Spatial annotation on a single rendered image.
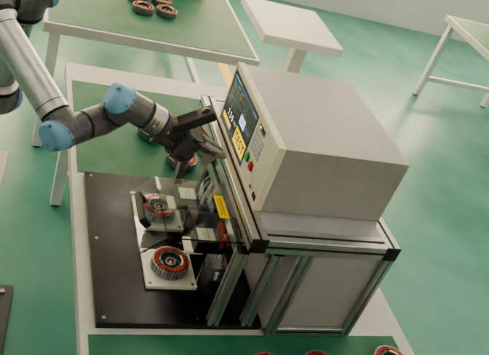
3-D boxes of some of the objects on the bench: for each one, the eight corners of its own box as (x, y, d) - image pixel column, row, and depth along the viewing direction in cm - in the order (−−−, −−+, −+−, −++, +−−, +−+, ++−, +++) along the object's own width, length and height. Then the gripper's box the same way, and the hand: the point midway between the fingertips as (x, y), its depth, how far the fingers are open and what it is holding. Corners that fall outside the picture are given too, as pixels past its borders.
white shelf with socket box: (230, 132, 267) (265, 34, 242) (212, 86, 294) (242, -5, 269) (303, 141, 280) (344, 50, 255) (280, 97, 307) (314, 11, 283)
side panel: (264, 335, 182) (305, 256, 164) (261, 326, 184) (301, 248, 166) (348, 336, 192) (394, 261, 174) (344, 328, 194) (390, 253, 177)
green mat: (77, 172, 214) (77, 171, 214) (71, 80, 260) (71, 79, 260) (321, 196, 249) (321, 196, 249) (278, 111, 295) (278, 111, 295)
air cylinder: (207, 281, 189) (212, 268, 186) (203, 262, 194) (208, 250, 191) (223, 281, 191) (229, 269, 188) (218, 263, 196) (223, 251, 193)
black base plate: (94, 328, 165) (96, 322, 164) (83, 176, 213) (84, 170, 212) (259, 329, 183) (261, 324, 181) (215, 188, 231) (216, 184, 229)
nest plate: (145, 288, 179) (146, 285, 178) (139, 250, 190) (140, 247, 189) (196, 290, 184) (197, 287, 183) (187, 253, 195) (188, 250, 195)
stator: (150, 280, 180) (154, 270, 178) (148, 252, 189) (150, 243, 187) (188, 283, 184) (192, 273, 182) (184, 255, 193) (187, 246, 190)
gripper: (145, 126, 164) (207, 162, 176) (150, 148, 157) (213, 183, 169) (167, 104, 161) (227, 142, 173) (172, 124, 154) (234, 161, 166)
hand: (223, 153), depth 169 cm, fingers closed
